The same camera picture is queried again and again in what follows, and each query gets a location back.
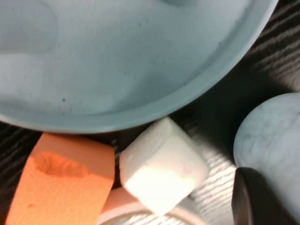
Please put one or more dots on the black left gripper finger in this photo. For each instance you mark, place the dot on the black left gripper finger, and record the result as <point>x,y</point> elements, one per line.
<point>250,201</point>

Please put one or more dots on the light blue marbled cup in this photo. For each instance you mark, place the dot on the light blue marbled cup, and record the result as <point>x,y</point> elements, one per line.
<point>272,140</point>

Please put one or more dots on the blue cup stand with pegs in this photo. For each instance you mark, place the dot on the blue cup stand with pegs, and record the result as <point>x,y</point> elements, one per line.
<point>117,58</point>

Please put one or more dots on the white foam cube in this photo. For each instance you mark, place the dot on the white foam cube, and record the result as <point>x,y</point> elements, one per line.
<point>161,164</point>

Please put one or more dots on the white tape roll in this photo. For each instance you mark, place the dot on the white tape roll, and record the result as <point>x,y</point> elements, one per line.
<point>131,211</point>

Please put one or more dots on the orange foam cube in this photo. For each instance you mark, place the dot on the orange foam cube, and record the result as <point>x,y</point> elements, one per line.
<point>58,187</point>

